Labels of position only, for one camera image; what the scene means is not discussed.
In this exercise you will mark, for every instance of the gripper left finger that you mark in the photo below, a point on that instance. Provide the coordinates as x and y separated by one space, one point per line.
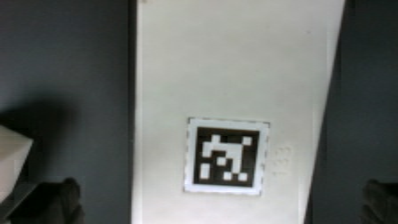
52 206

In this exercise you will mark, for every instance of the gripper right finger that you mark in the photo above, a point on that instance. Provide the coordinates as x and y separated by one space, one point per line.
379 212

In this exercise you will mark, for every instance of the white cabinet top block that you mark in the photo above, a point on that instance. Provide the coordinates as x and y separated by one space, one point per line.
235 60

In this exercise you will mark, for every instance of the white left fence block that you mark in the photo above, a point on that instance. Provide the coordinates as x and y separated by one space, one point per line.
15 149

